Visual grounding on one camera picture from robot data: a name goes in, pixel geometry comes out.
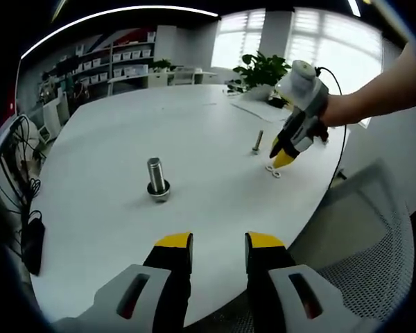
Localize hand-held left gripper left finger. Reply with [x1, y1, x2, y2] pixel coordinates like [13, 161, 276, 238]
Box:
[53, 231, 194, 333]

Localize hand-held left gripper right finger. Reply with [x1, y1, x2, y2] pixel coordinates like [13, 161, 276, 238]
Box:
[244, 231, 365, 333]

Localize large steel threaded stud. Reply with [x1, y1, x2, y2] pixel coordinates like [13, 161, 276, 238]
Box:
[146, 157, 171, 204]

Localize small steel bolt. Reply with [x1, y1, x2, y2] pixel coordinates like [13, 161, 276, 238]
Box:
[251, 130, 265, 155]

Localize small black object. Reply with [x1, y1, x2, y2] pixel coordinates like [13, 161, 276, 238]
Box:
[267, 96, 289, 109]

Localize large potted green plant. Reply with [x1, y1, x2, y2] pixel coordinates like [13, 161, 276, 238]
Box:
[227, 51, 292, 96]

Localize grey mesh office chair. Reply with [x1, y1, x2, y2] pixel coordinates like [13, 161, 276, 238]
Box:
[287, 159, 415, 320]

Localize black power adapter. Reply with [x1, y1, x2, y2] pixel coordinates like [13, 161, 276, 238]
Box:
[20, 218, 46, 277]

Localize small green plant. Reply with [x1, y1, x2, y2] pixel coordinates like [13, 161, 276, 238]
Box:
[148, 58, 173, 72]

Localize white background desk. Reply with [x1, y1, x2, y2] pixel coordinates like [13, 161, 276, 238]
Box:
[107, 71, 218, 94]

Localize storage shelf with white bins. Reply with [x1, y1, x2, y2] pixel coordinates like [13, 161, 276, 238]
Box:
[41, 31, 157, 93]

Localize white cabinet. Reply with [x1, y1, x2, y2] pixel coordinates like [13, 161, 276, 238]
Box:
[37, 96, 70, 143]

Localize long ceiling light strip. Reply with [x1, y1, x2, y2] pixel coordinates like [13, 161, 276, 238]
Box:
[20, 6, 218, 60]

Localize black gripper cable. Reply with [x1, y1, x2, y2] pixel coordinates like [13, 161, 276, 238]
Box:
[313, 65, 349, 191]

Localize black cable bundle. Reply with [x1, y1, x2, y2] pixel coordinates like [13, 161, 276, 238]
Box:
[0, 114, 42, 223]

